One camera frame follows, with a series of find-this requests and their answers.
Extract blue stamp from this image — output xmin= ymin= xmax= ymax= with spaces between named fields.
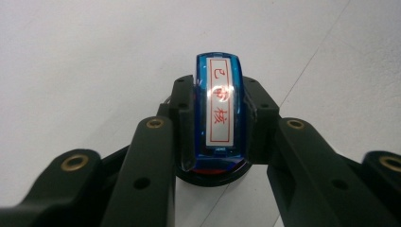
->
xmin=192 ymin=51 xmax=246 ymax=173

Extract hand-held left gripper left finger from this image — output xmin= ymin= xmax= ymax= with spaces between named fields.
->
xmin=99 ymin=74 xmax=197 ymax=227

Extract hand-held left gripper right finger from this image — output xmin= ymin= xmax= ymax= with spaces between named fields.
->
xmin=241 ymin=75 xmax=399 ymax=227

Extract white paper sheet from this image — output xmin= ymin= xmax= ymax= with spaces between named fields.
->
xmin=174 ymin=163 xmax=283 ymax=227

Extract red ink pad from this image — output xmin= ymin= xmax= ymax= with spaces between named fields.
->
xmin=174 ymin=156 xmax=253 ymax=188

